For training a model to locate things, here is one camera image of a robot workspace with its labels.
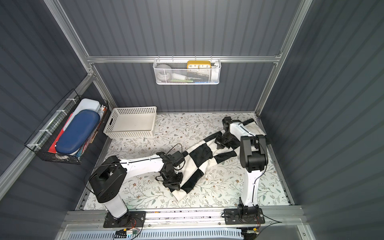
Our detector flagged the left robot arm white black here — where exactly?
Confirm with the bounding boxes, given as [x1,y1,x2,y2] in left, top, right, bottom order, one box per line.
[88,151,186,220]

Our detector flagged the floral patterned table mat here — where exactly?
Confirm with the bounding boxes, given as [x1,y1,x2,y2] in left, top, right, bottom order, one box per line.
[109,113,289,210]

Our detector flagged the black white checkered pillowcase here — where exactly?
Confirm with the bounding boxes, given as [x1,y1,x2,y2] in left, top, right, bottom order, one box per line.
[172,130,246,201]

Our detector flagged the white mesh hanging basket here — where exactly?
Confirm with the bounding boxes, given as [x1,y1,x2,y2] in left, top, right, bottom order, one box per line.
[153,59,222,85]

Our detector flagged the yellow clock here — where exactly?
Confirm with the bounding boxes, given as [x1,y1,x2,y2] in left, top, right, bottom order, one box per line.
[187,60,212,70]

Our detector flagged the blue oval case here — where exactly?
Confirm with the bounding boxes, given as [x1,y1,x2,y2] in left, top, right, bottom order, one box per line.
[56,110,100,155]

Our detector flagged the white plastic box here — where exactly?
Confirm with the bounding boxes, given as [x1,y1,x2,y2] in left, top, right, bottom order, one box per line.
[63,98,101,131]

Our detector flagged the black wire wall basket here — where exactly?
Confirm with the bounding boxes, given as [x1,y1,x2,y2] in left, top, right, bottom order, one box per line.
[25,90,109,165]

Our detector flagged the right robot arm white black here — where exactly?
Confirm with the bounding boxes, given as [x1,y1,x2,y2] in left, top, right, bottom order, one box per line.
[215,117,269,216]

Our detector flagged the white tape roll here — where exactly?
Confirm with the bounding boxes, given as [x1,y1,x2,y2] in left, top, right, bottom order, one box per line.
[154,64,173,82]

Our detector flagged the red flat book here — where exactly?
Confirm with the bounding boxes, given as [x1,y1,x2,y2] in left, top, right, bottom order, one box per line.
[48,113,74,154]

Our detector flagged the white perforated plastic basket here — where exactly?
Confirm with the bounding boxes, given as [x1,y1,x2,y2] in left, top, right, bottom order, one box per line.
[103,106,157,139]

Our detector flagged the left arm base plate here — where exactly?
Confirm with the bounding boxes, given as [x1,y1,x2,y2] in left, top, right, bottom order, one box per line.
[103,211,147,229]

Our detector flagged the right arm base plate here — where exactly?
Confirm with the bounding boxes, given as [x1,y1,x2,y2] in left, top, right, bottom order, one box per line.
[221,208,266,226]

